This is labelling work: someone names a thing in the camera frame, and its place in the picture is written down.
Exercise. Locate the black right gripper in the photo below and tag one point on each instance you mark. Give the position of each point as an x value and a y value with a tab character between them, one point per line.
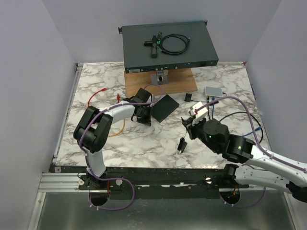
188	122

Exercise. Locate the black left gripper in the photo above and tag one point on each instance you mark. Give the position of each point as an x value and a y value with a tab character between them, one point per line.
147	121

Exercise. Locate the black network switch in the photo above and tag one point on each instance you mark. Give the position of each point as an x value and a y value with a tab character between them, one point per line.
162	109

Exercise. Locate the small black power adapter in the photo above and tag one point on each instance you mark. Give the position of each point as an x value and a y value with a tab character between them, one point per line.
182	144

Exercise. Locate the black power adapter with cable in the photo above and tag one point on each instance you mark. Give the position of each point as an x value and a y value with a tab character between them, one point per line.
188	98

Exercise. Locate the white grey small switch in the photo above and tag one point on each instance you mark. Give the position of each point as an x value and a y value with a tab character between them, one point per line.
213	91

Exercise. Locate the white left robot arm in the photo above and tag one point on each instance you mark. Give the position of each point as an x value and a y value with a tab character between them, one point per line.
94	126

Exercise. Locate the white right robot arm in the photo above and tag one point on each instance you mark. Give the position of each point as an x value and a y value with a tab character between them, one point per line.
273	170

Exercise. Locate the wooden board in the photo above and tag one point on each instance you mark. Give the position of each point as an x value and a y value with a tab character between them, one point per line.
170	82

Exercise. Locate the grey rack unit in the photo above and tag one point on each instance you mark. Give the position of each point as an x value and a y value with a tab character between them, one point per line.
183	45

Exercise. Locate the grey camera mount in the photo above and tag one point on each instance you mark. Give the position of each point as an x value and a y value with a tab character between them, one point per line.
160	77

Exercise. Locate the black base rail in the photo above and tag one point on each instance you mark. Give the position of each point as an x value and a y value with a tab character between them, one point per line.
162	183

